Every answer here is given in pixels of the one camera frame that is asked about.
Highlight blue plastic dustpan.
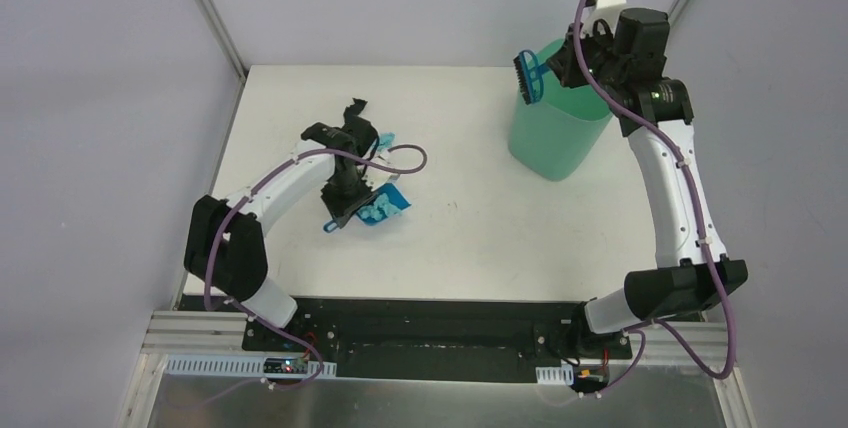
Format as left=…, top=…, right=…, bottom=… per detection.
left=321, top=183, right=411, bottom=233

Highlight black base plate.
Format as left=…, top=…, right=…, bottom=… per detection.
left=177, top=295, right=634, bottom=385

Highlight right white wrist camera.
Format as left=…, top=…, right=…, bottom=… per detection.
left=587, top=0, right=627, bottom=25

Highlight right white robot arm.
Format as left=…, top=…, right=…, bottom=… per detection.
left=547, top=8, right=748, bottom=358

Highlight blue hand brush black bristles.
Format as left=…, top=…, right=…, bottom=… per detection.
left=513, top=50, right=550, bottom=105

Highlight black paper scrap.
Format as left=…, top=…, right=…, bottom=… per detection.
left=343, top=98, right=368, bottom=119

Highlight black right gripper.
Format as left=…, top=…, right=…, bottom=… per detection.
left=548, top=20, right=626, bottom=93

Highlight right white cable duct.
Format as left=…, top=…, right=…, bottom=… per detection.
left=535, top=364, right=575, bottom=386

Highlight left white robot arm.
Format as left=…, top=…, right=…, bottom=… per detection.
left=183, top=115, right=378, bottom=353

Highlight white cable duct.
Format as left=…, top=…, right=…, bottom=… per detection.
left=164, top=355, right=337, bottom=379
left=535, top=364, right=575, bottom=386

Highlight left white cable duct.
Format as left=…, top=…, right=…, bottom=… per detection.
left=164, top=355, right=337, bottom=379

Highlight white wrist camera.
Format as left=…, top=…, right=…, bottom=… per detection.
left=587, top=0, right=627, bottom=25
left=363, top=153, right=399, bottom=190

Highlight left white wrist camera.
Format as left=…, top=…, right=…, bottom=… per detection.
left=363, top=153, right=399, bottom=190

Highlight green plastic bin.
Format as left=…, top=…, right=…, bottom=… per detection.
left=507, top=71, right=612, bottom=181

